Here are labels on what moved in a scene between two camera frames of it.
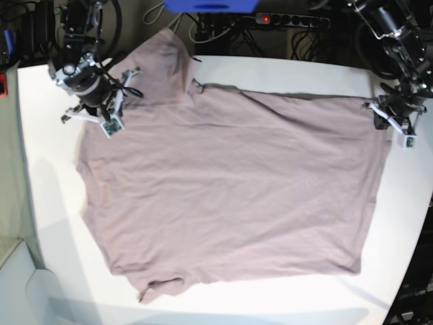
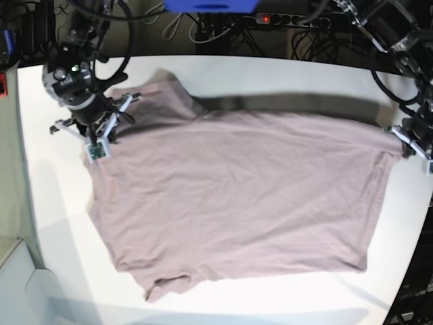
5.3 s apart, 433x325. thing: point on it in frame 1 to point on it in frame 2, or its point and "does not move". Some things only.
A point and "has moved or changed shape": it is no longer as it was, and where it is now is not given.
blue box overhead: (210, 6) does not move
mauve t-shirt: (210, 183) has moved or changed shape
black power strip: (286, 19) does not move
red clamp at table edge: (3, 86) does not move
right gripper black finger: (379, 122) to (406, 150)
